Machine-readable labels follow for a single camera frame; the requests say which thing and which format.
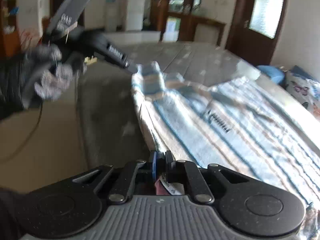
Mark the butterfly print pillow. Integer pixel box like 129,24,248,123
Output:
286,70,319,121

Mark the white refrigerator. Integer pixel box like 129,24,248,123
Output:
124,0,145,31

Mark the dark wooden cabinet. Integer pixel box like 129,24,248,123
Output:
150,0,226,46

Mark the striped blue pink sweater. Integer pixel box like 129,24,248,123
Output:
132,77,319,239

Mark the grey quilted star table cover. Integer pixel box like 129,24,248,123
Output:
76,42,261,168

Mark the dark wooden door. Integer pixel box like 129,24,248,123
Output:
226,0,286,66

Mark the blue towel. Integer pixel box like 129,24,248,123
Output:
257,65,285,85

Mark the grey gloved left hand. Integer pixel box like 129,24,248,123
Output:
21,45,78,109

